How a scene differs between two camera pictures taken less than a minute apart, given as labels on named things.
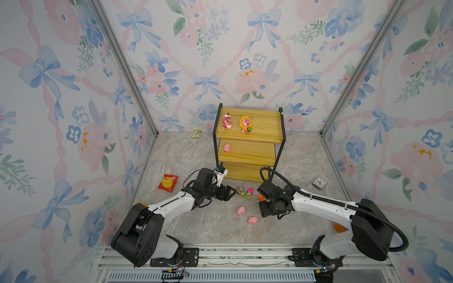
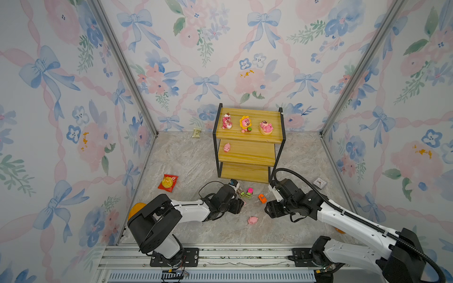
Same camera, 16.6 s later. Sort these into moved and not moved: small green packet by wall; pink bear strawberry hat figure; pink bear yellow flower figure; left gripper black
Moved: left gripper black
Not moved: small green packet by wall; pink bear strawberry hat figure; pink bear yellow flower figure
